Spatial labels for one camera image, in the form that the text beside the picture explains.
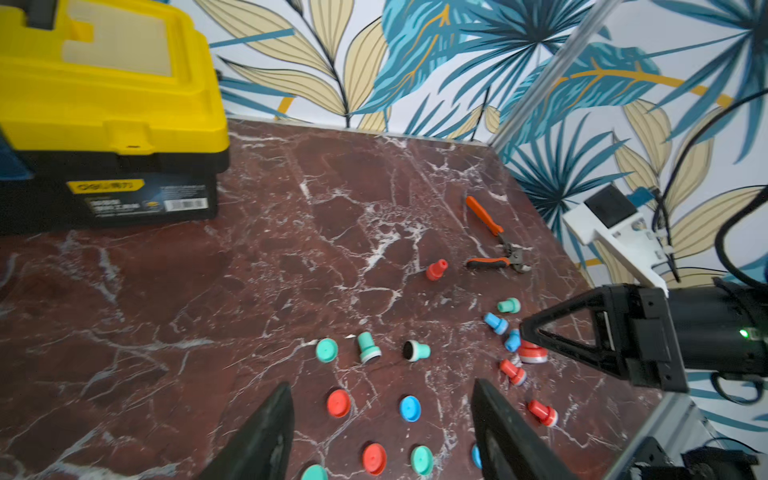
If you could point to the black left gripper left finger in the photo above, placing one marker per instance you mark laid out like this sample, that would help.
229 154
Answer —
261 448

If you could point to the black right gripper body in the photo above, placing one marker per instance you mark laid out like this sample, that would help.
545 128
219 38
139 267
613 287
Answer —
643 346

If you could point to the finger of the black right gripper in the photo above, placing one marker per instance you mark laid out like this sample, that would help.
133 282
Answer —
593 303
594 356

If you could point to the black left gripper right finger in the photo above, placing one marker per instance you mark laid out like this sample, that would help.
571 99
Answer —
509 448

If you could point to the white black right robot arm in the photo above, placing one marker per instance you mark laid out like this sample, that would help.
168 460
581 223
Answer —
721 329

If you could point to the blue cap lower right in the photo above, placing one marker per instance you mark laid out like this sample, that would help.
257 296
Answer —
476 457

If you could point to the blue cap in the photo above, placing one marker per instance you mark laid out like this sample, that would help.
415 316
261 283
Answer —
410 409
476 457

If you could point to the green cap left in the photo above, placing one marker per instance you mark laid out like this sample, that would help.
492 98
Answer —
314 472

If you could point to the green cap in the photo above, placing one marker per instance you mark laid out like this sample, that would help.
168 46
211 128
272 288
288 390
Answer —
314 472
422 460
326 350

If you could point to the green cap lower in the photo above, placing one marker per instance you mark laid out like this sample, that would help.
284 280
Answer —
422 460

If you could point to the red cap upper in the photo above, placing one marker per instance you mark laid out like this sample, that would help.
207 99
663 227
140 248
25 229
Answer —
338 403

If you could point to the red cap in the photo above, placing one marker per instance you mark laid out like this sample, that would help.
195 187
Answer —
338 403
374 459

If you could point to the green stamp far right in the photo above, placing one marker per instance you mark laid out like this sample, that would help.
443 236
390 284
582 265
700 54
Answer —
511 305

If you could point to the blue stamp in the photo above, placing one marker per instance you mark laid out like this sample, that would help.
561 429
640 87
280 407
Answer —
513 341
497 324

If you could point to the blue cap centre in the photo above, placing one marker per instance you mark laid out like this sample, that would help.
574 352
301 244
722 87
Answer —
410 409

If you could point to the red cap middle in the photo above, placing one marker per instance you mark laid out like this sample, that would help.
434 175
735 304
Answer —
374 459

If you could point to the green cap top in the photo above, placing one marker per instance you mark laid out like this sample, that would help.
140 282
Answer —
326 350

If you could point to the green stamp upright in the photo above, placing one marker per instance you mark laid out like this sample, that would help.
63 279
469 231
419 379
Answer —
414 351

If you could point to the green stamp lying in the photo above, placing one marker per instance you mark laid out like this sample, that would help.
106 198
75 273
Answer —
369 351

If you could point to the yellow black toolbox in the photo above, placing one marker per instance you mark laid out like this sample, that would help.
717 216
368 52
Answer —
111 116

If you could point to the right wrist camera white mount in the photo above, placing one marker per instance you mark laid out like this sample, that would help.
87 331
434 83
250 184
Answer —
610 219

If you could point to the orange handled pliers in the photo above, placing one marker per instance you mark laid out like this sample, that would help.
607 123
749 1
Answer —
512 254

